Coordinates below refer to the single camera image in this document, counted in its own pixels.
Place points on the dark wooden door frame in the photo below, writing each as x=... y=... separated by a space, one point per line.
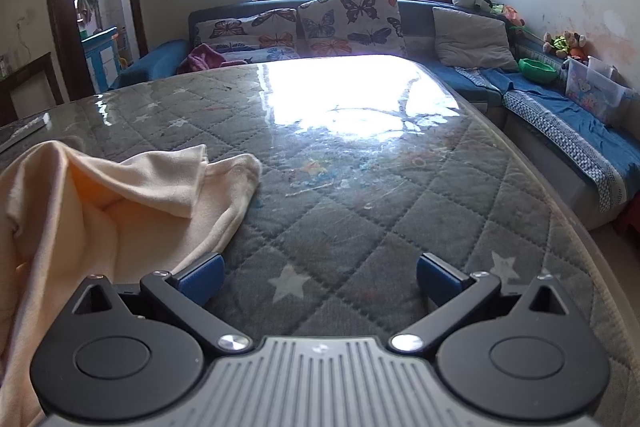
x=57 y=7

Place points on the purple cloth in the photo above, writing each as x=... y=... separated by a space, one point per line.
x=202 y=57

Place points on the light blue cabinet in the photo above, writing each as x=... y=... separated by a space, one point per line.
x=100 y=57

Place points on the green plastic bowl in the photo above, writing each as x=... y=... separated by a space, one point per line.
x=537 y=69

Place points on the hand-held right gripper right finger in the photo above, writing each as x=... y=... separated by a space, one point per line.
x=435 y=276

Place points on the blue patterned sofa cover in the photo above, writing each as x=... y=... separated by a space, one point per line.
x=550 y=107

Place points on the grey pillow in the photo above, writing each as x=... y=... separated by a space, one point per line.
x=470 y=37

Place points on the flat butterfly print pillow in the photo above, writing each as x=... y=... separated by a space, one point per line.
x=240 y=32

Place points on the clear plastic storage box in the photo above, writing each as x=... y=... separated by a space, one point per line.
x=590 y=92

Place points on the green pink plush toy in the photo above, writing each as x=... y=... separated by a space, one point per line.
x=507 y=14

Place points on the brown plush toys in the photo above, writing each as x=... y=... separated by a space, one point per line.
x=562 y=43

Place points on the blue corner sofa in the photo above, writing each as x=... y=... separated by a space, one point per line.
x=417 y=13

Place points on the grey quilted star table cover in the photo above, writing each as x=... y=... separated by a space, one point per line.
x=350 y=217

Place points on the large butterfly print pillow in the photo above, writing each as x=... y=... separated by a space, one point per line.
x=345 y=22

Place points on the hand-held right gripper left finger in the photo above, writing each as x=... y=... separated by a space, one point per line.
x=202 y=282

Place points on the cream garment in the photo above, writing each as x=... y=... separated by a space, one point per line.
x=75 y=217

